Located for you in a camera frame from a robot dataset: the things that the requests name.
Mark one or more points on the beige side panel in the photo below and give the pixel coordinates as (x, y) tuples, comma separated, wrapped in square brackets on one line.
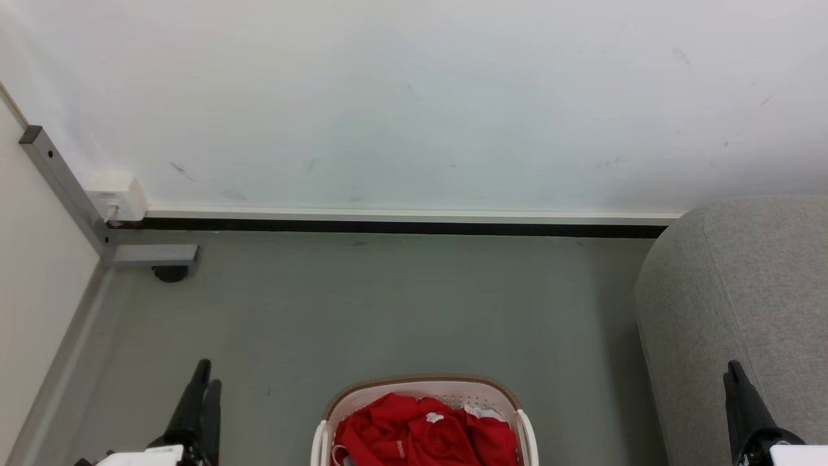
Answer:
[(32, 272)]

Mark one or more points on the white wall socket box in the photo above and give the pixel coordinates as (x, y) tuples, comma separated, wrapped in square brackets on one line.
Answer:
[(119, 194)]

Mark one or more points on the white laundry basket brown rim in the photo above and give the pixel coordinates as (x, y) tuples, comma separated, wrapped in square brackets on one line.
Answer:
[(446, 388)]

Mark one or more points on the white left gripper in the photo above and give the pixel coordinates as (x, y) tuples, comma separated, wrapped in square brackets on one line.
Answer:
[(145, 456)]

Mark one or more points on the black round frame foot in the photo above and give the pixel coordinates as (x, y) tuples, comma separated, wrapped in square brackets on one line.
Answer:
[(171, 273)]

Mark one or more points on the red shirt white trim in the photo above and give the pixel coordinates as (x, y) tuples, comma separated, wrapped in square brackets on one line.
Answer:
[(482, 441)]

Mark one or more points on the grey fabric sofa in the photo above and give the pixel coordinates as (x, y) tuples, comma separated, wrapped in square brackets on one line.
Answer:
[(724, 291)]

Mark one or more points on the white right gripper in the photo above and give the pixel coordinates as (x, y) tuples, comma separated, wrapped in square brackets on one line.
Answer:
[(802, 456)]

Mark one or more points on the grey metal frame leg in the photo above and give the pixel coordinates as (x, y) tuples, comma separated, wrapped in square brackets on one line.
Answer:
[(65, 184)]

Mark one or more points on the white and black baseboard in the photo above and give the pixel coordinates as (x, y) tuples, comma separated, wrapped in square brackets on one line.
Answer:
[(388, 220)]

